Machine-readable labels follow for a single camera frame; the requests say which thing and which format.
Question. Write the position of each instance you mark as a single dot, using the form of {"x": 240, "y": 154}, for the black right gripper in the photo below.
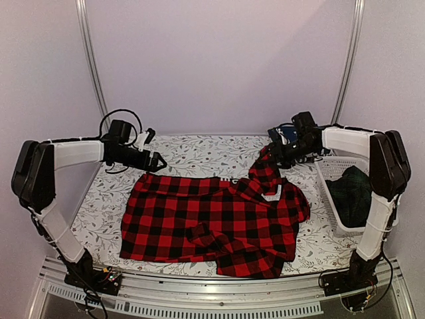
{"x": 274, "y": 147}

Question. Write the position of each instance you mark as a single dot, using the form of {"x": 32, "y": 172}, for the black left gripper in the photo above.
{"x": 152, "y": 167}

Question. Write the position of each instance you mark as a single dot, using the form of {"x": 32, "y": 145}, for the red black plaid shirt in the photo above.
{"x": 247, "y": 226}

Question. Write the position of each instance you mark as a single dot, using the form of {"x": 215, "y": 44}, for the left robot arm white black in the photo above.
{"x": 34, "y": 177}

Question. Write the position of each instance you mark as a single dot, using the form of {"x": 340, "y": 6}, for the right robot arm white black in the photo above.
{"x": 389, "y": 170}

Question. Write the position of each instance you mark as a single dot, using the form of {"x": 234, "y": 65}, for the white plastic laundry basket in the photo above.
{"x": 332, "y": 168}

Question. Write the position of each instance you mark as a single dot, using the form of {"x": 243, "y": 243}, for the folded navy blue shirt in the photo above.
{"x": 288, "y": 129}

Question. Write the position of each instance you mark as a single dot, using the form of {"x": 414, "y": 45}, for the dark green plaid garment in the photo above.
{"x": 351, "y": 195}

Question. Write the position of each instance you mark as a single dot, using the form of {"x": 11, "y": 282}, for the floral patterned table cloth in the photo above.
{"x": 98, "y": 220}

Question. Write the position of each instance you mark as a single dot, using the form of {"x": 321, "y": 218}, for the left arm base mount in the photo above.
{"x": 82, "y": 274}

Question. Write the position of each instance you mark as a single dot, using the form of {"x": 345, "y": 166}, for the aluminium front rail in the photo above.
{"x": 154, "y": 295}

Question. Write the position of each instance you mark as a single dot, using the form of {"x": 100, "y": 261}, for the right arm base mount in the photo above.
{"x": 360, "y": 275}

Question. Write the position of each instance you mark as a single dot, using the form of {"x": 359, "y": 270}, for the right aluminium frame post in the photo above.
{"x": 353, "y": 44}

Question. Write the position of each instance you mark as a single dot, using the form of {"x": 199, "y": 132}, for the aluminium frame post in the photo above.
{"x": 83, "y": 21}
{"x": 353, "y": 44}

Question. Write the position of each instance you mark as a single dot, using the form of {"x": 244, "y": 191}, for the left aluminium frame post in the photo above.
{"x": 83, "y": 21}

